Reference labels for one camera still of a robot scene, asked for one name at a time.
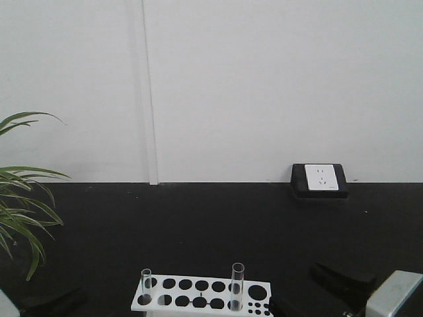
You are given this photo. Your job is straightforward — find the black socket base box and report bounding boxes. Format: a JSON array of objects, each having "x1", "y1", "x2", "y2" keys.
[{"x1": 290, "y1": 163, "x2": 349, "y2": 199}]

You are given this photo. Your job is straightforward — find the clear test tube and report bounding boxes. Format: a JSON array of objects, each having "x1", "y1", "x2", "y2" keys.
[
  {"x1": 230, "y1": 262, "x2": 245, "y2": 311},
  {"x1": 141, "y1": 268, "x2": 152, "y2": 305}
]

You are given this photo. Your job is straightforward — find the white test tube rack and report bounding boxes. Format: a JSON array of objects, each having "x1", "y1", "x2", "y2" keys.
[{"x1": 131, "y1": 275, "x2": 272, "y2": 316}]

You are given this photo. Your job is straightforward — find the green potted plant leaves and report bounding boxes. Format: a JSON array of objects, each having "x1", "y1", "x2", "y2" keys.
[{"x1": 0, "y1": 111, "x2": 71, "y2": 282}]

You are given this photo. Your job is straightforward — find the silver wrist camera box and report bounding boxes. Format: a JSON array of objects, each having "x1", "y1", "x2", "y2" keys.
[{"x1": 365, "y1": 270, "x2": 422, "y2": 316}]

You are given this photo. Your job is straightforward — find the white wall power socket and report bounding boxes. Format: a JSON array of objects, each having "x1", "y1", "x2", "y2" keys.
[{"x1": 304, "y1": 164, "x2": 339, "y2": 192}]

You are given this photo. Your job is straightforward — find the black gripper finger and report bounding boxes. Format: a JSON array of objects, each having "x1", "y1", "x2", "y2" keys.
[
  {"x1": 309, "y1": 262, "x2": 377, "y2": 298},
  {"x1": 19, "y1": 288, "x2": 87, "y2": 316},
  {"x1": 268, "y1": 295, "x2": 348, "y2": 317}
]

